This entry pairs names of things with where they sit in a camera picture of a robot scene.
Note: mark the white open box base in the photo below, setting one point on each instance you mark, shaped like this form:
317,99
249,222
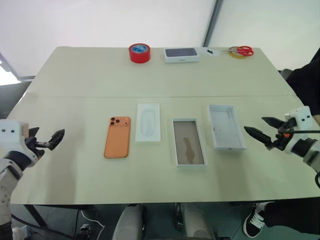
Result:
225,128

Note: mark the person in black clothes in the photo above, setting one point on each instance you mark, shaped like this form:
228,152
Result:
306,85

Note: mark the black table leg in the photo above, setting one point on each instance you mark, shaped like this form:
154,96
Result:
36,216

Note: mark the yellow tape roll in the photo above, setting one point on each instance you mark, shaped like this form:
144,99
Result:
234,53

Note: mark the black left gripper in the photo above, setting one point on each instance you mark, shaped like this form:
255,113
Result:
35,146

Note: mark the black and white sneaker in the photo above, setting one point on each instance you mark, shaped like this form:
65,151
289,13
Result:
253,221

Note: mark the grey rounded robot leg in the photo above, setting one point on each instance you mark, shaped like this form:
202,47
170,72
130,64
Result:
193,222
128,222

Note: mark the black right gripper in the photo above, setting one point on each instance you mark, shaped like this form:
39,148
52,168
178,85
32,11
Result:
283,136

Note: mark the small black floor device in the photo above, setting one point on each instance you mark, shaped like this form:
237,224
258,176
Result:
85,231

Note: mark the closed white phone box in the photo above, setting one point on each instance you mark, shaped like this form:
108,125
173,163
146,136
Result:
181,56

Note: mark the orange smartphone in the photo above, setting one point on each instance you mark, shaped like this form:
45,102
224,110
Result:
117,140

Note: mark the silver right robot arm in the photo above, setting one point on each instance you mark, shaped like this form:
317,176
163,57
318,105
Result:
306,151

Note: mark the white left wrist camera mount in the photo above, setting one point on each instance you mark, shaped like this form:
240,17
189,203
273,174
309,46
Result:
11,132

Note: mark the box lid with brown inside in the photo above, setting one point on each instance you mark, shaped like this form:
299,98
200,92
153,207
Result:
189,143

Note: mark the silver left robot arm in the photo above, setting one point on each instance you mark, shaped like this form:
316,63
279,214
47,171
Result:
10,172

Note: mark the red tape roll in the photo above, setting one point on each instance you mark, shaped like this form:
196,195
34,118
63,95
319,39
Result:
139,55

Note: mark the white moulded insert tray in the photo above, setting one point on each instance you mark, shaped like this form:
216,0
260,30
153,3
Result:
148,125

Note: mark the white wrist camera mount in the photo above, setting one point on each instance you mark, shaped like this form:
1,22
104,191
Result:
11,132
298,116

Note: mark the grey slanted background pole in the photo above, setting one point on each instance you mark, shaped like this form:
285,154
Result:
213,23

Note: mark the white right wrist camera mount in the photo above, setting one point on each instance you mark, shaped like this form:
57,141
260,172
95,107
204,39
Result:
298,116

